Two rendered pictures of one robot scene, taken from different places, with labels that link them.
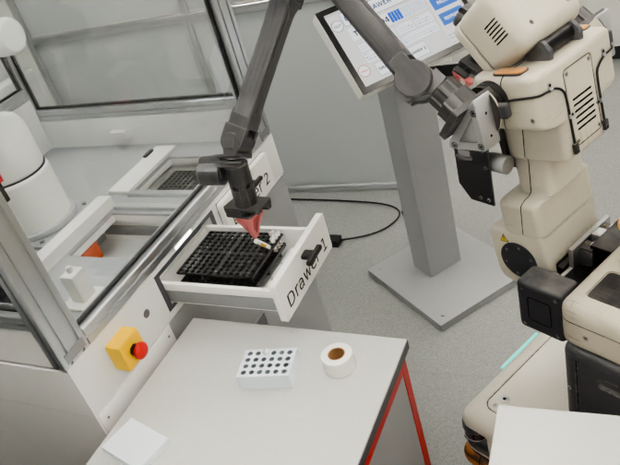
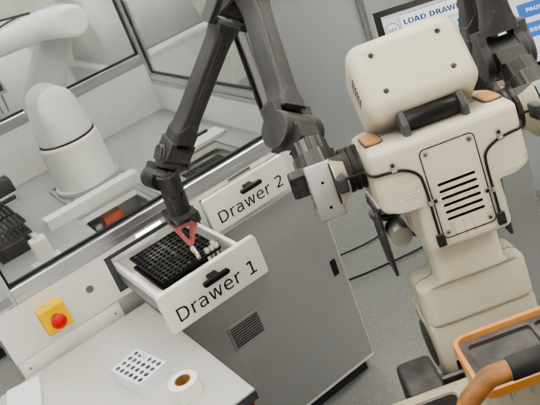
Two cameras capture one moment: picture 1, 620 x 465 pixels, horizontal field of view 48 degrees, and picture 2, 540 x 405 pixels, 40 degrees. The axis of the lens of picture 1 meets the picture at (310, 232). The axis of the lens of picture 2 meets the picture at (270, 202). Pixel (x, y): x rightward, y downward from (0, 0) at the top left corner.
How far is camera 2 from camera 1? 99 cm
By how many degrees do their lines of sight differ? 29
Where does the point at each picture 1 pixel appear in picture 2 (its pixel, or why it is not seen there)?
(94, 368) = (20, 325)
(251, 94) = (183, 112)
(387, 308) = not seen: hidden behind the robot
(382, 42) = (270, 85)
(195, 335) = (132, 319)
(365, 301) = not seen: hidden behind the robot
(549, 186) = (439, 272)
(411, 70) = (274, 121)
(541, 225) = (429, 313)
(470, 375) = not seen: outside the picture
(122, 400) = (49, 357)
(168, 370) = (93, 344)
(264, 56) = (196, 77)
